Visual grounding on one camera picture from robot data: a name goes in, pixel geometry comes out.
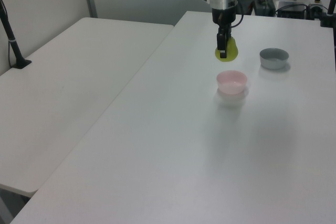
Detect green pear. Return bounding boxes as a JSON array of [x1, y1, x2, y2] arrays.
[[214, 37, 239, 63]]

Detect black camera stand pole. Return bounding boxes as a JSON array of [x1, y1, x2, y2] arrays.
[[0, 0, 33, 70]]

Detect grey plastic bowl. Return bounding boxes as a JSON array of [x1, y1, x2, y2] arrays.
[[259, 47, 290, 70]]

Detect black clamped pole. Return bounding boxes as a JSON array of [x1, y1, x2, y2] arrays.
[[318, 0, 336, 28]]

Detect black and green box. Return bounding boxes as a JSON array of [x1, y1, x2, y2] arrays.
[[255, 0, 276, 16]]

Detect white side table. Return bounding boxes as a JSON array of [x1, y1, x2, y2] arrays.
[[0, 17, 175, 198]]

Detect small black electronics box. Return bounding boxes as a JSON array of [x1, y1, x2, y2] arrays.
[[307, 3, 324, 21]]

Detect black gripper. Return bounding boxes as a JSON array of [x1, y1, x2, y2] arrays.
[[211, 6, 237, 59]]

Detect pink plastic bowl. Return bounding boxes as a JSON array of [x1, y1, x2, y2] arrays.
[[216, 70, 248, 95]]

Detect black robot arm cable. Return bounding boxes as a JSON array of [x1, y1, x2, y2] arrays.
[[225, 0, 245, 28]]

